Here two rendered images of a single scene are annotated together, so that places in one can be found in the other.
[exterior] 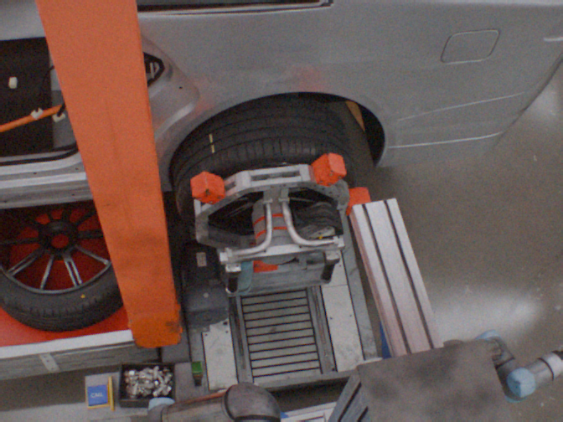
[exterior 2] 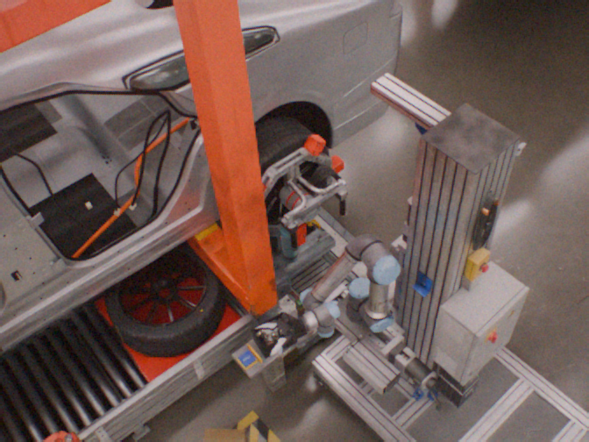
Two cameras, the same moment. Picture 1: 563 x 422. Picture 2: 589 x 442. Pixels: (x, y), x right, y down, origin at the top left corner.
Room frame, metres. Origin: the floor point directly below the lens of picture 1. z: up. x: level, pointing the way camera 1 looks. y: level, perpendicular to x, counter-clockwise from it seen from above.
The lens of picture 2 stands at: (-1.03, 0.81, 3.82)
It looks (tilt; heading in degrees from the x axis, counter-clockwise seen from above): 52 degrees down; 341
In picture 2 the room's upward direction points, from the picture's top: 5 degrees counter-clockwise
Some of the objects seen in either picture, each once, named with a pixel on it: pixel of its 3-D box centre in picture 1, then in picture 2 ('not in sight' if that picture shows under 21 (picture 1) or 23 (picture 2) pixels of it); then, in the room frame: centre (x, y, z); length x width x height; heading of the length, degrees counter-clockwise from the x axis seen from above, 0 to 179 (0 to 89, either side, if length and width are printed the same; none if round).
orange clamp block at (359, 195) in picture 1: (355, 201); (334, 165); (1.42, -0.30, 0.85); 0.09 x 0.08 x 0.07; 106
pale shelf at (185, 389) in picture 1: (145, 391); (273, 343); (0.74, 0.38, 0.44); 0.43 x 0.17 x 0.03; 106
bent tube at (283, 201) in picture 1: (308, 217); (318, 176); (1.24, -0.12, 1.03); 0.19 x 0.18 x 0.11; 16
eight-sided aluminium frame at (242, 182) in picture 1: (271, 213); (291, 194); (1.33, 0.01, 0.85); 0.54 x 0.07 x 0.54; 106
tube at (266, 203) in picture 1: (250, 223); (288, 195); (1.19, 0.07, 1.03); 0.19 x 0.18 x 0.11; 16
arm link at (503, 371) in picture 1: (514, 382); not in sight; (0.74, -0.78, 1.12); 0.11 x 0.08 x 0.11; 34
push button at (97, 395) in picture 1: (97, 395); (246, 359); (0.69, 0.55, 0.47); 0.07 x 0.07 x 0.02; 16
